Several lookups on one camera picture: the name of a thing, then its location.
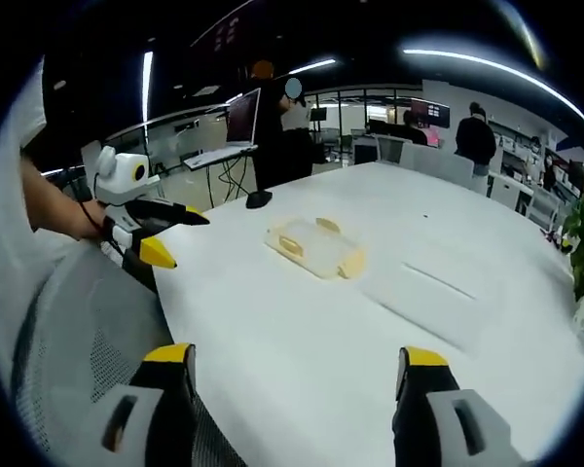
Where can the long ceiling light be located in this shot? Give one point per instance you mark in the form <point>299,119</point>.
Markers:
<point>147,87</point>
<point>312,65</point>
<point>491,68</point>

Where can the clear plastic container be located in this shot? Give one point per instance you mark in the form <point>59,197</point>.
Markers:
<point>316,248</point>

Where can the open laptop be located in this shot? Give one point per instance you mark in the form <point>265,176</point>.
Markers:
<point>242,117</point>

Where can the person's white shirt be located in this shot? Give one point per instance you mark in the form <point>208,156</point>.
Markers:
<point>10,204</point>

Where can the grey mesh office chair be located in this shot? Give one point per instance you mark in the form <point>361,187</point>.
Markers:
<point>87,331</point>

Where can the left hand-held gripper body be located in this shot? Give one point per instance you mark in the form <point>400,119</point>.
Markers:
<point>119,177</point>

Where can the black stand base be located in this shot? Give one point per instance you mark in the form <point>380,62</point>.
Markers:
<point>259,199</point>

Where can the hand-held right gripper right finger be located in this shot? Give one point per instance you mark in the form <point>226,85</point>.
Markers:
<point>443,423</point>

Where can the white laptop stand table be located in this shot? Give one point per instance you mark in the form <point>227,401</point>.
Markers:
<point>214,156</point>

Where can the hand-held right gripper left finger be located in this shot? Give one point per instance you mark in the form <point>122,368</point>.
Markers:
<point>136,418</point>

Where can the white office chair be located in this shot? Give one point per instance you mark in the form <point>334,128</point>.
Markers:
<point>394,150</point>

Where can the red wall screen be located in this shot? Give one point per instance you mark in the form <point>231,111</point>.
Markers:
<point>430,113</point>

